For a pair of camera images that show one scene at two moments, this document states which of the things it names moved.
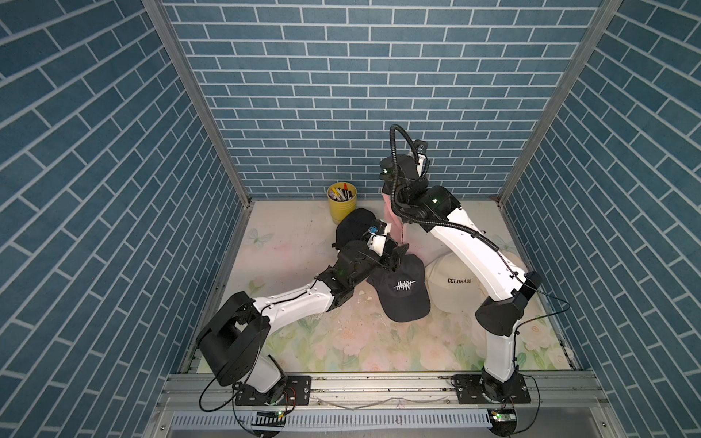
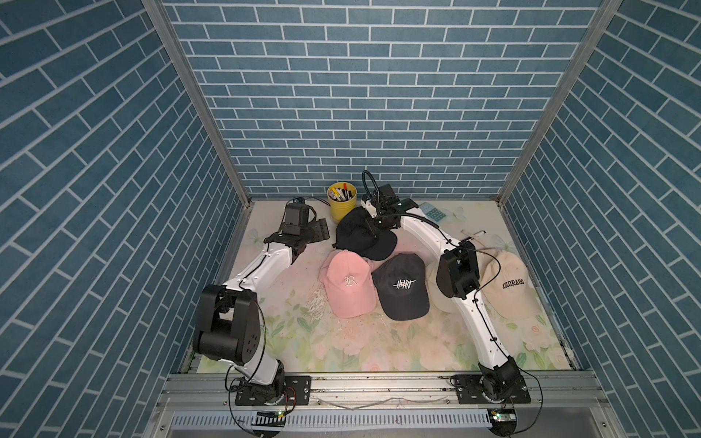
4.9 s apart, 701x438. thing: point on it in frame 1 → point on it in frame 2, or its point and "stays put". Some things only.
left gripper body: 386,263 → 312,233
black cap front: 402,292 stays put
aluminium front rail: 386,405 stays put
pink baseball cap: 402,233 → 348,281
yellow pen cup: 342,200 stays put
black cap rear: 352,225 stays put
